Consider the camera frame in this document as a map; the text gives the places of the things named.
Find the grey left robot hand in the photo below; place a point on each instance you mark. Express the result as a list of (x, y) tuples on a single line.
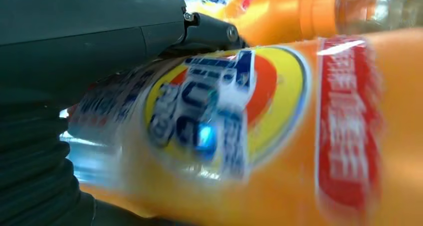
[(82, 36)]

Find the yellow detergent bottle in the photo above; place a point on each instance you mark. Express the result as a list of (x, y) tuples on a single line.
[(281, 16), (281, 184)]

